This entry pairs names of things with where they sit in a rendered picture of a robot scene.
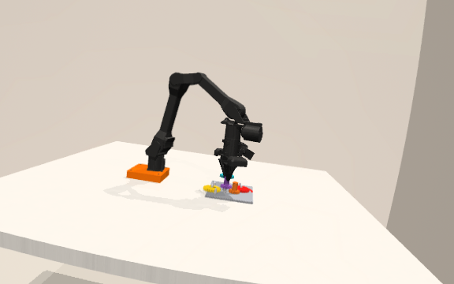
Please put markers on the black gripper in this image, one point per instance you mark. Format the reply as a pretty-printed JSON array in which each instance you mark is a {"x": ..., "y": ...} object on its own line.
[{"x": 229, "y": 159}]

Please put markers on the orange gear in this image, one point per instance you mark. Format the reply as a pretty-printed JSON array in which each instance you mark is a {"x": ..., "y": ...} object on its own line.
[{"x": 234, "y": 188}]

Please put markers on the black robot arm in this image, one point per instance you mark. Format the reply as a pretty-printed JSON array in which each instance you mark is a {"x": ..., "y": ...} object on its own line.
[{"x": 178, "y": 85}]

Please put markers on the red gear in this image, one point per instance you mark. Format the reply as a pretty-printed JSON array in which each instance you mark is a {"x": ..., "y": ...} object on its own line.
[{"x": 244, "y": 189}]

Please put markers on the purple gear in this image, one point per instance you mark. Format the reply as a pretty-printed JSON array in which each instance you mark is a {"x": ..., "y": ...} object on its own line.
[{"x": 226, "y": 185}]

